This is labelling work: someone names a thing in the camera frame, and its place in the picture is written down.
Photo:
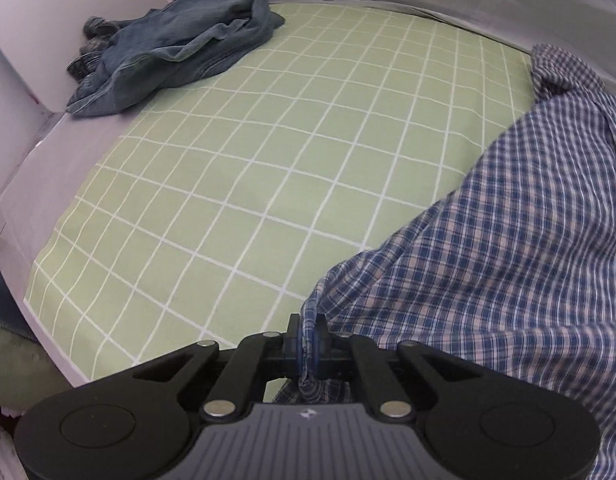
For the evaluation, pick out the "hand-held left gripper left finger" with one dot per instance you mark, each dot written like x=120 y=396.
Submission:
x=299 y=342

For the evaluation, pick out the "blue denim jeans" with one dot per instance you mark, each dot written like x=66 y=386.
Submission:
x=163 y=55

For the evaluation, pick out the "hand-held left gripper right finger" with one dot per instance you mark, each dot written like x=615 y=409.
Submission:
x=317 y=345

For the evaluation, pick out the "blue plaid shirt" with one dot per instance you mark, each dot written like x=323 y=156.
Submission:
x=487 y=260

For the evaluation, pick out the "white mattress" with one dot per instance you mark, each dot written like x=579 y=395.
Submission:
x=63 y=160

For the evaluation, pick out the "green checked bed sheet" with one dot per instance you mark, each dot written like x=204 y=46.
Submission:
x=263 y=160

